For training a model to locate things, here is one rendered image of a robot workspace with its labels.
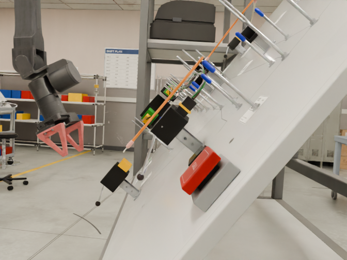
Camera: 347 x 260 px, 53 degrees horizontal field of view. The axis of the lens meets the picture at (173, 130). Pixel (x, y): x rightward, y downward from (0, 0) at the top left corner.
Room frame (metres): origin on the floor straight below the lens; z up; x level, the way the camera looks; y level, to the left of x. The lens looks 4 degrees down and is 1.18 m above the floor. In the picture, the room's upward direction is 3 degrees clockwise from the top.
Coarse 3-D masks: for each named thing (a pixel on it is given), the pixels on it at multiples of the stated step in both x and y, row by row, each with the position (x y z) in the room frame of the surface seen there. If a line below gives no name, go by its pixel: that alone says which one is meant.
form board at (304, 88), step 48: (336, 0) 0.56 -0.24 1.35; (288, 48) 0.61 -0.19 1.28; (336, 48) 0.38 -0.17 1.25; (240, 96) 0.67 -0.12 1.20; (288, 96) 0.40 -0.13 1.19; (336, 96) 0.32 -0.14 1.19; (240, 144) 0.42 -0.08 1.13; (288, 144) 0.31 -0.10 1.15; (144, 192) 0.84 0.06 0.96; (240, 192) 0.31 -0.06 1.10; (144, 240) 0.48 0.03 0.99; (192, 240) 0.32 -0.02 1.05
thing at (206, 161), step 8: (208, 152) 0.36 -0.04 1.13; (200, 160) 0.36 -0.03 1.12; (208, 160) 0.35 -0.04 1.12; (216, 160) 0.35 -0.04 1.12; (192, 168) 0.37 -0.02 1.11; (200, 168) 0.35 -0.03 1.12; (208, 168) 0.35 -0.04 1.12; (216, 168) 0.36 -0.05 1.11; (184, 176) 0.37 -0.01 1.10; (192, 176) 0.35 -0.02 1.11; (200, 176) 0.35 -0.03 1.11; (208, 176) 0.36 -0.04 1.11; (184, 184) 0.35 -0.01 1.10; (192, 184) 0.35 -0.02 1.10; (200, 184) 0.36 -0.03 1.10; (192, 192) 0.35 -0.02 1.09
